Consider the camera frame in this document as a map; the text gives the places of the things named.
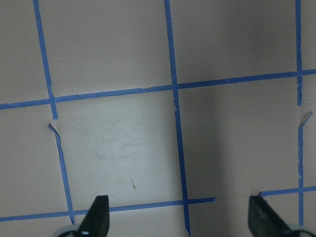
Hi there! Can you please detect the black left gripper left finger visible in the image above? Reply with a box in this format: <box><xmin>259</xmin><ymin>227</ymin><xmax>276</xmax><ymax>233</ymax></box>
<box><xmin>77</xmin><ymin>196</ymin><xmax>109</xmax><ymax>237</ymax></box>

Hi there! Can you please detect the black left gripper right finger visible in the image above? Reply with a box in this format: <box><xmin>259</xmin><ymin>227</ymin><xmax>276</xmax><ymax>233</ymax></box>
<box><xmin>248</xmin><ymin>196</ymin><xmax>296</xmax><ymax>237</ymax></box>

